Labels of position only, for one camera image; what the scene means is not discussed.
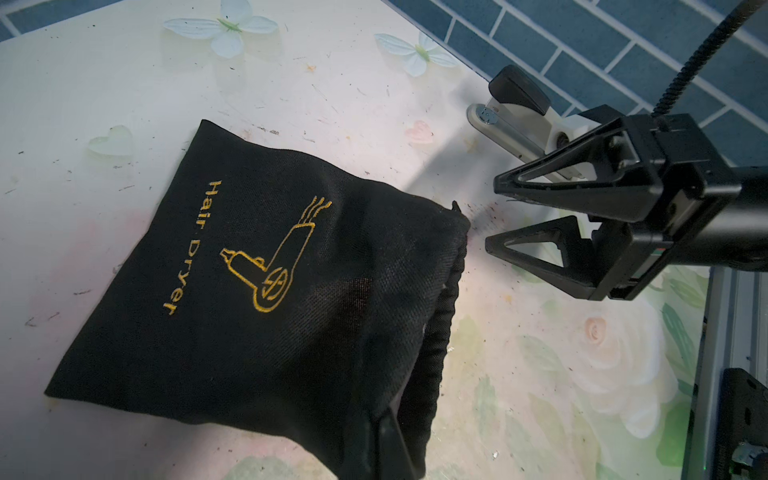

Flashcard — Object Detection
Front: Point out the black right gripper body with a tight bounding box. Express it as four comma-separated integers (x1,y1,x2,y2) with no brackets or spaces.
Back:
592,114,744,300

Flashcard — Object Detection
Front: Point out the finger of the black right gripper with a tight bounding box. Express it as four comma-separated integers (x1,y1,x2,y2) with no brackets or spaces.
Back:
484,215,606,300
493,116,654,223

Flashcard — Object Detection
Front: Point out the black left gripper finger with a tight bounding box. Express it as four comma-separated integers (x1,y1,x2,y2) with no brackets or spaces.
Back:
375,408,416,480

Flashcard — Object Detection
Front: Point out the black hair dryer bag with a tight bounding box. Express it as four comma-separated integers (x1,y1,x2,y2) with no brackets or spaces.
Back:
46,120,470,479

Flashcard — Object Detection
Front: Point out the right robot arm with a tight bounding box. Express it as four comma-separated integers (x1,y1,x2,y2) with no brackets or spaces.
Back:
467,1,767,301

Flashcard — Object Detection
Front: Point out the white black stapler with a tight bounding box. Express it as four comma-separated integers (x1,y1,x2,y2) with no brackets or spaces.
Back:
466,64,599,163

